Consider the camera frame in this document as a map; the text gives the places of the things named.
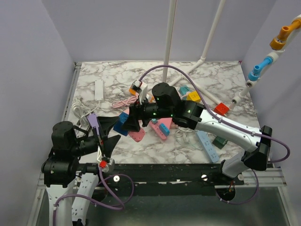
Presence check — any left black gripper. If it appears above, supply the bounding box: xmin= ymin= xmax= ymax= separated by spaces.
xmin=71 ymin=116 xmax=121 ymax=157

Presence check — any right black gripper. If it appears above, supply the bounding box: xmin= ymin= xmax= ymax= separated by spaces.
xmin=120 ymin=95 xmax=173 ymax=133

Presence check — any dark blue cube socket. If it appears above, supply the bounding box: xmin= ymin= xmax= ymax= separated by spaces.
xmin=113 ymin=112 xmax=128 ymax=136

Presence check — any purple power strip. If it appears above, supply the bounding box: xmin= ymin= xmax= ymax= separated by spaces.
xmin=87 ymin=113 xmax=100 ymax=136

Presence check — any pink triangular socket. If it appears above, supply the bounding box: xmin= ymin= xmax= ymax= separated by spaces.
xmin=149 ymin=118 xmax=172 ymax=140

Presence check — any white cable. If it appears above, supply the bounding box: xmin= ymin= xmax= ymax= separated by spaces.
xmin=71 ymin=97 xmax=101 ymax=125

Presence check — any white power strip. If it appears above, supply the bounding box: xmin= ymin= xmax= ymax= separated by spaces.
xmin=95 ymin=80 xmax=104 ymax=101

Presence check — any light blue power strip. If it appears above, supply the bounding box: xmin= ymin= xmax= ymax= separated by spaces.
xmin=196 ymin=130 xmax=220 ymax=163

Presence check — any dark green cube socket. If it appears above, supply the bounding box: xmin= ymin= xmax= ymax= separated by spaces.
xmin=212 ymin=136 xmax=228 ymax=149

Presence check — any red cube socket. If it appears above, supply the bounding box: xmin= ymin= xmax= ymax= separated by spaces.
xmin=214 ymin=103 xmax=230 ymax=117

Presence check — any pink square socket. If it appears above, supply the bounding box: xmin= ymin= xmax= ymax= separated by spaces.
xmin=128 ymin=128 xmax=145 ymax=143

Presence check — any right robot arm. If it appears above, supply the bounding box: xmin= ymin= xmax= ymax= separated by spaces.
xmin=122 ymin=80 xmax=272 ymax=185

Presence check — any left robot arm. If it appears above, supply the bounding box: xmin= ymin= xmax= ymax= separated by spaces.
xmin=41 ymin=113 xmax=121 ymax=226

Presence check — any orange white cube socket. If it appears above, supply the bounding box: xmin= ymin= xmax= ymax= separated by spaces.
xmin=129 ymin=88 xmax=137 ymax=96

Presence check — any teal plug adapter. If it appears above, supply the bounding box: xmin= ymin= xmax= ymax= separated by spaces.
xmin=179 ymin=85 xmax=190 ymax=96

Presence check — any yellow cube socket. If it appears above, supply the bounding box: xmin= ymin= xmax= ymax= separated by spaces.
xmin=186 ymin=91 xmax=201 ymax=103

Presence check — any white PVC pipe stand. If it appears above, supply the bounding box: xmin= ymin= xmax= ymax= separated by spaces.
xmin=160 ymin=0 xmax=236 ymax=111

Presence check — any pink coiled cable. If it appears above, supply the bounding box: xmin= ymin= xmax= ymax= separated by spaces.
xmin=111 ymin=96 xmax=142 ymax=109

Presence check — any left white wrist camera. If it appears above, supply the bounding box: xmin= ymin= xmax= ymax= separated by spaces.
xmin=96 ymin=147 xmax=115 ymax=173

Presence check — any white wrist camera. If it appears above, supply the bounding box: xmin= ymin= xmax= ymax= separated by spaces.
xmin=96 ymin=147 xmax=115 ymax=173
xmin=130 ymin=80 xmax=149 ymax=104

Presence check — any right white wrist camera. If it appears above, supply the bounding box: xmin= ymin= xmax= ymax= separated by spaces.
xmin=130 ymin=80 xmax=149 ymax=104

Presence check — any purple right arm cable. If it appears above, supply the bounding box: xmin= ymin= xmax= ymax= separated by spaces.
xmin=138 ymin=65 xmax=291 ymax=163

